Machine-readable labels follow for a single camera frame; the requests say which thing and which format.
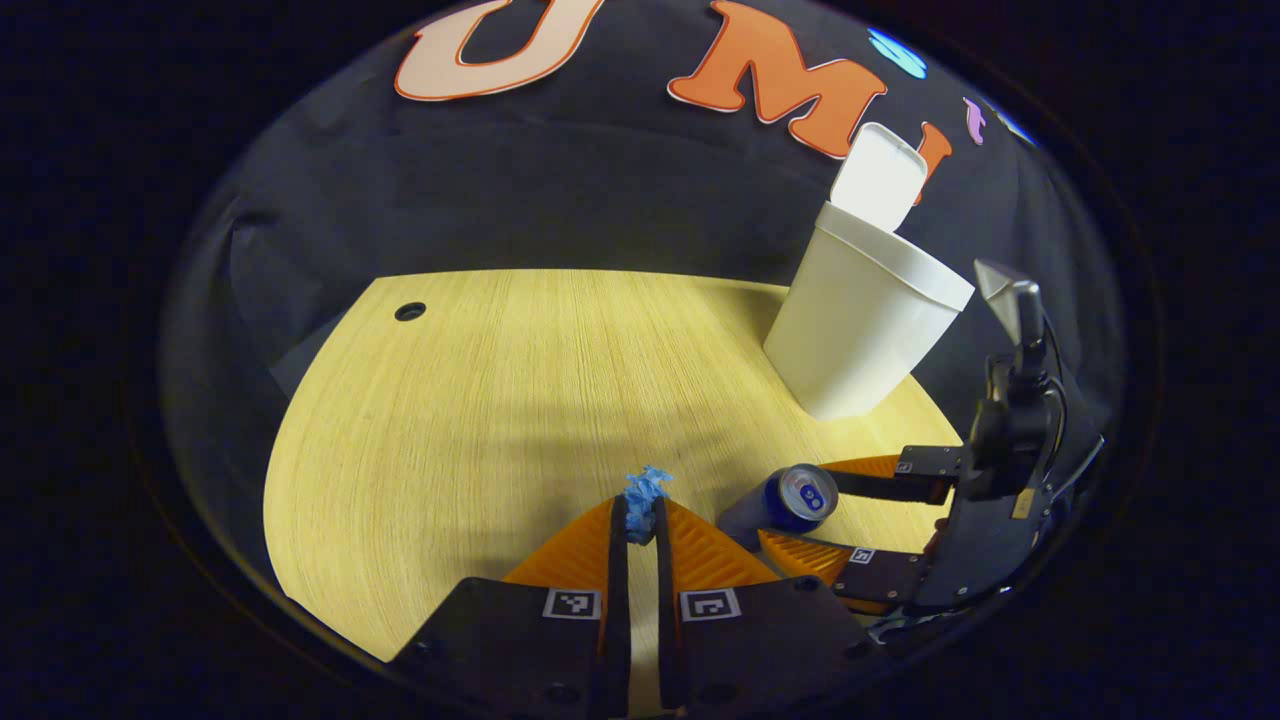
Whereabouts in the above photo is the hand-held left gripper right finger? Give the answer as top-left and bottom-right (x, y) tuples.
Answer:
(655, 495), (871, 716)

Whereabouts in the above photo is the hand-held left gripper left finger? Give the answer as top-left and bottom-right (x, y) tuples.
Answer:
(390, 495), (631, 720)

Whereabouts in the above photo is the blue pop can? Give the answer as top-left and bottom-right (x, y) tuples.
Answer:
(715, 463), (841, 551)

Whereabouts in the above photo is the blue paper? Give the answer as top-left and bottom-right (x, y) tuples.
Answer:
(622, 465), (673, 546)

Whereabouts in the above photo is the white desktop garbage bin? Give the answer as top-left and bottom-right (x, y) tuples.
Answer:
(762, 122), (976, 421)

